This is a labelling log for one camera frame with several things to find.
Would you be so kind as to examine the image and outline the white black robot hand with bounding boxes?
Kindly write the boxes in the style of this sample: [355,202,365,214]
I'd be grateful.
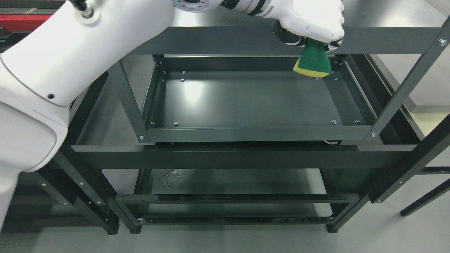
[257,0,345,52]

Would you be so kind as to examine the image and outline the green yellow sponge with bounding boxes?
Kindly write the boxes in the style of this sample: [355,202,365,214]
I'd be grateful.
[292,38,332,78]

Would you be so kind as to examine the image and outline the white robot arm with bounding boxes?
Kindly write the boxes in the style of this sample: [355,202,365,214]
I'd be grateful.
[1,0,225,224]

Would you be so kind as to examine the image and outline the black metal shelf rack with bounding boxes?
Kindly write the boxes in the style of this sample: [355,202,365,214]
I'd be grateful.
[1,0,449,234]

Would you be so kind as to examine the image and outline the red bar in background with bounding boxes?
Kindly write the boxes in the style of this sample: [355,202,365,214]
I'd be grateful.
[0,14,51,32]

